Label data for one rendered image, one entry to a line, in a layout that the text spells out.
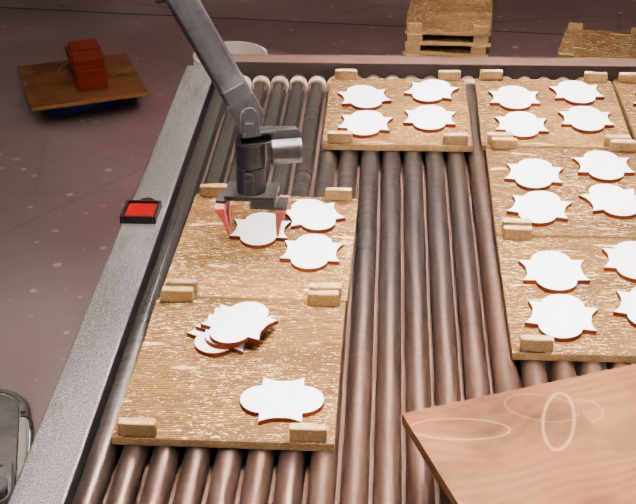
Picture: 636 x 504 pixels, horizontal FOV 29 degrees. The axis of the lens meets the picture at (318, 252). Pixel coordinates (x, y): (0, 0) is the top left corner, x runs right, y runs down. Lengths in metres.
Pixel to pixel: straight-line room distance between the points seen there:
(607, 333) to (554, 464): 0.52
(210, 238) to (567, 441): 0.97
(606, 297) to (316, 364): 0.57
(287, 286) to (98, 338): 0.36
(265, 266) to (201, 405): 0.45
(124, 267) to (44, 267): 1.88
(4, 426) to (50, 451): 1.20
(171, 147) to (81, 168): 2.07
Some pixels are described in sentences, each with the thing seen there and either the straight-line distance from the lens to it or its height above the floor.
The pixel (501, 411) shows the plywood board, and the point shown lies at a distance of 1.80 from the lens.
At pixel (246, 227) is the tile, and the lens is 2.45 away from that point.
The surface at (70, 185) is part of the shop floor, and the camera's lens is 4.81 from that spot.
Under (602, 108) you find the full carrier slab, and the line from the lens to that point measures 3.08.
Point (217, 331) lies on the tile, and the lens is 2.10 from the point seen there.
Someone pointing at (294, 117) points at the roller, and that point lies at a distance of 3.01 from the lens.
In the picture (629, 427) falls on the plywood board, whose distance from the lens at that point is 1.81.
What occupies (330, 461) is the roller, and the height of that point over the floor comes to 0.92.
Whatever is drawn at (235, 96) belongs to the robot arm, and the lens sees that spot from 2.27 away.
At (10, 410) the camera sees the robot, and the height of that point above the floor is 0.24.
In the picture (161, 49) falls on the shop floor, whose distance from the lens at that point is 6.12.
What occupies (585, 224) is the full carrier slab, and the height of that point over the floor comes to 0.94.
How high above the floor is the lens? 2.13
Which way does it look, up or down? 30 degrees down
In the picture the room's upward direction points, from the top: 1 degrees counter-clockwise
